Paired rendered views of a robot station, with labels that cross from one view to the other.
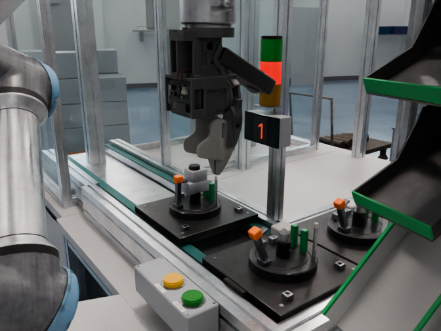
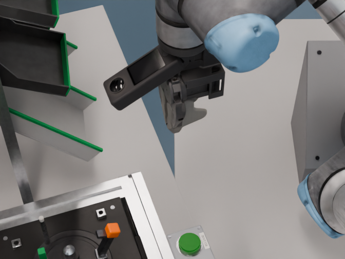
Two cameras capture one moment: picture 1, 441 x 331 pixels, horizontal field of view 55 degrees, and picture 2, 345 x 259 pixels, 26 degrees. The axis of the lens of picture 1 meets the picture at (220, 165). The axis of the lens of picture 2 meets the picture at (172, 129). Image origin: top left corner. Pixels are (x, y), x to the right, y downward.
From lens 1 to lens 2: 150 cm
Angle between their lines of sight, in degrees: 109
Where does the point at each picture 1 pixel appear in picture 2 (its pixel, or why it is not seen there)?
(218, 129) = not seen: hidden behind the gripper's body
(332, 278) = (38, 231)
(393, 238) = (24, 125)
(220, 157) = not seen: hidden behind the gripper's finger
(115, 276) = not seen: outside the picture
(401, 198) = (41, 70)
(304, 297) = (85, 211)
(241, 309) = (146, 227)
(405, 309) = (52, 114)
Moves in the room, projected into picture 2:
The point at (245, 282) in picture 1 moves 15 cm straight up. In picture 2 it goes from (129, 249) to (125, 204)
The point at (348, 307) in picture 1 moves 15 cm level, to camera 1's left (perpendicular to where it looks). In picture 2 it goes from (75, 153) to (151, 172)
